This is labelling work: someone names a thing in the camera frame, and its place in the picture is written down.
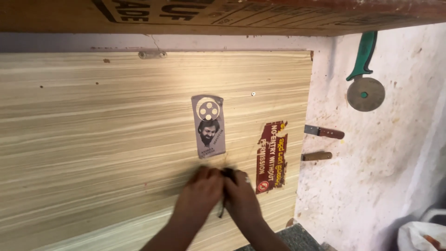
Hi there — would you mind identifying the knife with brown wooden handle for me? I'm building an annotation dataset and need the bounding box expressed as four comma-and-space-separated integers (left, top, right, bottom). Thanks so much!
304, 124, 345, 140

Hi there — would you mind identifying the printed plywood shelf board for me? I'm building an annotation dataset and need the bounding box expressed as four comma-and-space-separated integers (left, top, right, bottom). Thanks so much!
0, 0, 446, 37

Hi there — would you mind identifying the knife with light wooden handle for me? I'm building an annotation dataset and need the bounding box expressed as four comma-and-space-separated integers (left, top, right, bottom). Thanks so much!
301, 151, 333, 162

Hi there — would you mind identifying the person's left hand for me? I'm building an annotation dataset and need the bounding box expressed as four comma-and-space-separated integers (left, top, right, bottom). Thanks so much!
173, 165, 224, 226

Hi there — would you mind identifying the person's right hand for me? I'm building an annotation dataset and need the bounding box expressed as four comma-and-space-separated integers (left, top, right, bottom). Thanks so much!
222, 168, 263, 227

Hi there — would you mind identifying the metal mounting bracket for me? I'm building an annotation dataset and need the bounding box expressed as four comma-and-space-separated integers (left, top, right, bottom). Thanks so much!
138, 51, 168, 59

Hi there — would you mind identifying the light wood laminate panel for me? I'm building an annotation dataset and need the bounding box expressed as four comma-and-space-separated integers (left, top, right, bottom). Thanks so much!
0, 51, 313, 251

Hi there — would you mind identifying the torn red warning sticker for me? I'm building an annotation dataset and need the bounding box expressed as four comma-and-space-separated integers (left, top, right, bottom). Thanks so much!
255, 121, 289, 195

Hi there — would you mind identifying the white plastic bag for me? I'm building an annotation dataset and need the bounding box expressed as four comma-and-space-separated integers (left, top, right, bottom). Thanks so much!
397, 220, 446, 251

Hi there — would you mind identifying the grey portrait sticker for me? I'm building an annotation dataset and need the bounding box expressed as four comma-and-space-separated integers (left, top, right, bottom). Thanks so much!
191, 94, 226, 159

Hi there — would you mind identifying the small dark object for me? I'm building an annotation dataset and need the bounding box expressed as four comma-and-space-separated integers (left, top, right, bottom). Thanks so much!
218, 167, 237, 219

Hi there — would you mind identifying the green-handled pizza cutter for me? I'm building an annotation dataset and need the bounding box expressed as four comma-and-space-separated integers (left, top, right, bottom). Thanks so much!
346, 31, 386, 112

